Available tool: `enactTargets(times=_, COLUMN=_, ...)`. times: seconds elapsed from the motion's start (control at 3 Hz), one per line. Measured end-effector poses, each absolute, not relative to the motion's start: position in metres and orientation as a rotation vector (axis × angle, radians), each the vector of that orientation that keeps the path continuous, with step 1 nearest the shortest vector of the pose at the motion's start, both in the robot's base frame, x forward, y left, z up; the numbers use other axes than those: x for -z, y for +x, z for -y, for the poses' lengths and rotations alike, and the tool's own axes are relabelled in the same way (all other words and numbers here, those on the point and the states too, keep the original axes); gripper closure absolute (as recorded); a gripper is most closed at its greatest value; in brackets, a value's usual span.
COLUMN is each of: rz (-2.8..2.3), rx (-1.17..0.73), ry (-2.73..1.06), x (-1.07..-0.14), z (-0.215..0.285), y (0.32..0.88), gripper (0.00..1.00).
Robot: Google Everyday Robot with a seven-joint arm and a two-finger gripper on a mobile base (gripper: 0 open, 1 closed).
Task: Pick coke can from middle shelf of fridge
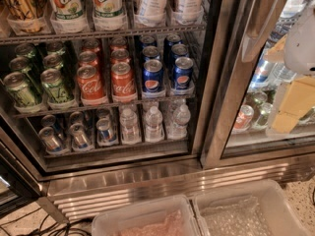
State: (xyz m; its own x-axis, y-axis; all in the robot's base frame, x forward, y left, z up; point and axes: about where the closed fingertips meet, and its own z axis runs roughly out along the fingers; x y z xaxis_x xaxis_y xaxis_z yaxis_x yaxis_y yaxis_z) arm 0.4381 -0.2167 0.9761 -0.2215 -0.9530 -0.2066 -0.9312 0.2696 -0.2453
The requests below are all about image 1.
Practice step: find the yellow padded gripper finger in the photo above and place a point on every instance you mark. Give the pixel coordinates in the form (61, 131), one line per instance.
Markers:
(292, 101)

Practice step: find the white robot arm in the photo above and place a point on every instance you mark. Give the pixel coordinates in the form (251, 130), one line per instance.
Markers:
(299, 48)

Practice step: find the glass fridge door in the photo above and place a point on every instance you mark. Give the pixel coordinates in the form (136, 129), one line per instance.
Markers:
(242, 29)

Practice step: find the front right Pepsi can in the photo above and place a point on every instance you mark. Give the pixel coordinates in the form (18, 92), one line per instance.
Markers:
(182, 73)

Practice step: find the second row right Pepsi can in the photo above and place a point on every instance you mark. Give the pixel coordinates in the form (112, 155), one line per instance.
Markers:
(178, 50)

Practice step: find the second row pepsi can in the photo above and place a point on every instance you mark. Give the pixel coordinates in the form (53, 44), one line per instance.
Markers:
(150, 52)
(178, 50)

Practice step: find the front left Pepsi can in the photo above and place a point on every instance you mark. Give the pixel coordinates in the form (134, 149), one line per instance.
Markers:
(152, 76)

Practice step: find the second row left Pepsi can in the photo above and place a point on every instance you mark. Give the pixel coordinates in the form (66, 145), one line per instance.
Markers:
(150, 52)

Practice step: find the second row right Coca-Cola can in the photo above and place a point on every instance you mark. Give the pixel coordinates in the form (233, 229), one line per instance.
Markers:
(120, 55)

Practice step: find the second row coca-cola can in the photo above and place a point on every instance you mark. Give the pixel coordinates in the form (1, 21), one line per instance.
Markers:
(88, 58)
(120, 55)

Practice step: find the front right Red Bull can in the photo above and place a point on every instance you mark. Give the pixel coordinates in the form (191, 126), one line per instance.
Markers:
(106, 134)

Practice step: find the red bull can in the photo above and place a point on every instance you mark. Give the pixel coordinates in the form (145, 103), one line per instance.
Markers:
(52, 142)
(106, 134)
(80, 137)

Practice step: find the second row left Coca-Cola can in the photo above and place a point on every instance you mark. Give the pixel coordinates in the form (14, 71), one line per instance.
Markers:
(88, 58)

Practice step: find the front middle Red Bull can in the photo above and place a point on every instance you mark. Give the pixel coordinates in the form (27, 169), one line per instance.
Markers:
(80, 137)

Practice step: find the front right green can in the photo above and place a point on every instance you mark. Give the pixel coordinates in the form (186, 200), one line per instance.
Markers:
(54, 85)

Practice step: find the green can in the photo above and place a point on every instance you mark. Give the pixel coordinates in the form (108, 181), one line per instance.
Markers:
(20, 88)
(54, 85)

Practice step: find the front left Red Bull can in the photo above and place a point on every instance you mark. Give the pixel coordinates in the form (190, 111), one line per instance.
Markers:
(52, 142)

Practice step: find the front left green can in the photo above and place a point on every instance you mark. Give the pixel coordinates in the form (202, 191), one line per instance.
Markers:
(20, 88)

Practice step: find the right clear plastic bin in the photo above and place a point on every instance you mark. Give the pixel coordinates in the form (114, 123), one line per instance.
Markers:
(250, 209)

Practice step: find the clear plastic bin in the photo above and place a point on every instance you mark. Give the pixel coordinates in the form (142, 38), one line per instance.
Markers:
(171, 216)
(250, 209)

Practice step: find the right water bottle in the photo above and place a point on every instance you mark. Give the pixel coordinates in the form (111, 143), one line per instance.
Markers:
(177, 125)

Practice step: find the water bottle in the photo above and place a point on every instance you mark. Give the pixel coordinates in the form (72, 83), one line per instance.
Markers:
(129, 126)
(153, 125)
(177, 125)

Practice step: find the middle water bottle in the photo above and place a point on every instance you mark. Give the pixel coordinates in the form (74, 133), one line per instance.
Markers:
(153, 125)

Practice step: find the left clear plastic bin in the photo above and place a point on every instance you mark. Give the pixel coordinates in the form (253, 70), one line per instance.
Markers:
(171, 216)

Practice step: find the left water bottle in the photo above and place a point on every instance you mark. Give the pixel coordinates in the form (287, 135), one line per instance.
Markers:
(129, 126)

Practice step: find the right 7UP bottle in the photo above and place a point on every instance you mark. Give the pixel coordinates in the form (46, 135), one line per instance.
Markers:
(107, 0)

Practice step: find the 7up bottle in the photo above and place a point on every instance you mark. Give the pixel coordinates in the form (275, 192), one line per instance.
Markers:
(66, 10)
(107, 0)

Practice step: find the left 7UP bottle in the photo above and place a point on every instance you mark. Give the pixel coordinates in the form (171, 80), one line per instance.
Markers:
(66, 10)

